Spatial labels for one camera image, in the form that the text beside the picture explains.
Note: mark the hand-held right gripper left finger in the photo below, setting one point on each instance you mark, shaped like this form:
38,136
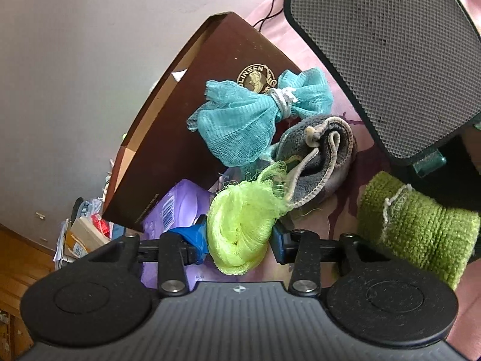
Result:
191,236

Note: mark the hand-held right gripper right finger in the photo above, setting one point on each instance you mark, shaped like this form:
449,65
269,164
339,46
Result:
279,242

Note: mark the yellow-green mesh cloth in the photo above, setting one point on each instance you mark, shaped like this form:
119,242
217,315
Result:
236,225

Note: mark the brown cardboard box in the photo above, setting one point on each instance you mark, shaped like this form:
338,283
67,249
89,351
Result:
169,139

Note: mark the teal mesh cloth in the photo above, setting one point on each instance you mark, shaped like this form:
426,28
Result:
233,120

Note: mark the purple packet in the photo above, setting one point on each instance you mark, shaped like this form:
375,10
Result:
176,203

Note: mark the red packet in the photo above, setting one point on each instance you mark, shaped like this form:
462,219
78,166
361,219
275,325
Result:
100,225

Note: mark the beige carton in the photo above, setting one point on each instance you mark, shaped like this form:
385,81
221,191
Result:
80,235

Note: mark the green knitted cloth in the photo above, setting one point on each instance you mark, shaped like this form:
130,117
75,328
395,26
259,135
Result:
413,229

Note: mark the pink printed tablecloth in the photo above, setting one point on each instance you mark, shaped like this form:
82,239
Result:
313,58

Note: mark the grey mesh panel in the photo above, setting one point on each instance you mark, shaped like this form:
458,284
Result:
375,64

